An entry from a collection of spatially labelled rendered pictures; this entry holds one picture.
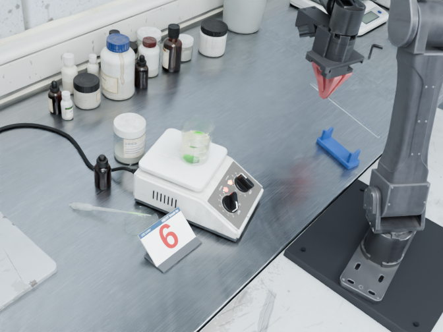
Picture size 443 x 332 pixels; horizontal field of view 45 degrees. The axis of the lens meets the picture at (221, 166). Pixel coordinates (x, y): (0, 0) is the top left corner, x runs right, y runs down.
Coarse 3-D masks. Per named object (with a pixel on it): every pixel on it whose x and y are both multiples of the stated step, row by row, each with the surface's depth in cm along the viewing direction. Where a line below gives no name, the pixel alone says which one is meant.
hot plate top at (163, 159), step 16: (160, 144) 94; (176, 144) 94; (144, 160) 90; (160, 160) 91; (176, 160) 91; (208, 160) 92; (160, 176) 88; (176, 176) 88; (192, 176) 89; (208, 176) 89
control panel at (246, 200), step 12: (228, 168) 95; (240, 168) 96; (228, 180) 93; (252, 180) 97; (216, 192) 90; (228, 192) 92; (240, 192) 93; (252, 192) 95; (216, 204) 89; (240, 204) 92; (252, 204) 94; (228, 216) 89; (240, 216) 91
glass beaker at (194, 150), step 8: (184, 120) 88; (192, 120) 90; (200, 120) 90; (208, 120) 89; (184, 128) 89; (192, 128) 91; (200, 128) 91; (208, 128) 90; (184, 136) 87; (192, 136) 86; (200, 136) 86; (208, 136) 87; (184, 144) 88; (192, 144) 87; (200, 144) 87; (208, 144) 89; (184, 152) 89; (192, 152) 88; (200, 152) 89; (208, 152) 90; (184, 160) 90; (192, 160) 89; (200, 160) 90
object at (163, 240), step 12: (180, 216) 89; (156, 228) 86; (168, 228) 87; (180, 228) 89; (144, 240) 84; (156, 240) 86; (168, 240) 87; (180, 240) 88; (156, 252) 85; (168, 252) 86
